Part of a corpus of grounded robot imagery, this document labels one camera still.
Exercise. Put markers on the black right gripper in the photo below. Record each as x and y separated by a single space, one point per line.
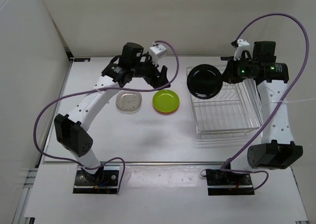
229 75

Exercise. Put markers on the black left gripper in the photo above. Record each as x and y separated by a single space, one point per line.
162 80

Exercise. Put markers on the metal wire dish rack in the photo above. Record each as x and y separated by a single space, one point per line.
234 110

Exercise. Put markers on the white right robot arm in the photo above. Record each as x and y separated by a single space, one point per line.
277 149

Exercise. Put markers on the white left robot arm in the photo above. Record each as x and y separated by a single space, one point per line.
72 128

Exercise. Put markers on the aluminium frame rail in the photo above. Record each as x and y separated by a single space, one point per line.
19 217

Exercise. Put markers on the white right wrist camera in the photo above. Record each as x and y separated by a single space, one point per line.
240 46

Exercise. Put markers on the dark blue table label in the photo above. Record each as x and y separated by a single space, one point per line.
82 59

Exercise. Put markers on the lime green plastic plate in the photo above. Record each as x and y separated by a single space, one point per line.
166 100

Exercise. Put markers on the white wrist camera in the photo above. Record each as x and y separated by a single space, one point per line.
240 46
157 51

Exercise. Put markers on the black plastic plate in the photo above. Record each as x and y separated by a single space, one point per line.
204 81

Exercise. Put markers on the orange plastic plate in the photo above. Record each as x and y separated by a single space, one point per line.
166 113

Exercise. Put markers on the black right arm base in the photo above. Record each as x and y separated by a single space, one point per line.
221 183

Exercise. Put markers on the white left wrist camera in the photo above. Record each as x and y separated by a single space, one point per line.
157 51

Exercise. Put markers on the smoky grey glass plate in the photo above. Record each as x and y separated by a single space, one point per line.
128 102

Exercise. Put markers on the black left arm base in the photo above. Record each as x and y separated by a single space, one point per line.
104 181

